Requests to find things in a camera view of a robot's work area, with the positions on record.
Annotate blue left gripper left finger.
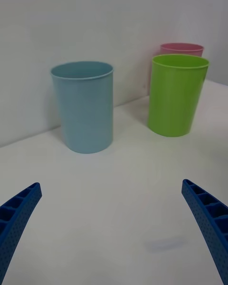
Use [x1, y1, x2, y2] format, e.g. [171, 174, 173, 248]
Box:
[0, 182, 43, 285]

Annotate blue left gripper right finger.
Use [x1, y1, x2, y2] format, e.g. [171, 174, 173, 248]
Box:
[181, 179, 228, 285]

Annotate green plastic bin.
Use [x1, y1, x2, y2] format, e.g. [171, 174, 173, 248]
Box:
[147, 54, 210, 138]

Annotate pale blue plastic bin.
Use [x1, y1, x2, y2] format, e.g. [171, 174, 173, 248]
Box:
[49, 61, 114, 154]

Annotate pink plastic bin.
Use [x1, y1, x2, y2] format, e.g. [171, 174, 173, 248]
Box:
[159, 42, 205, 58]

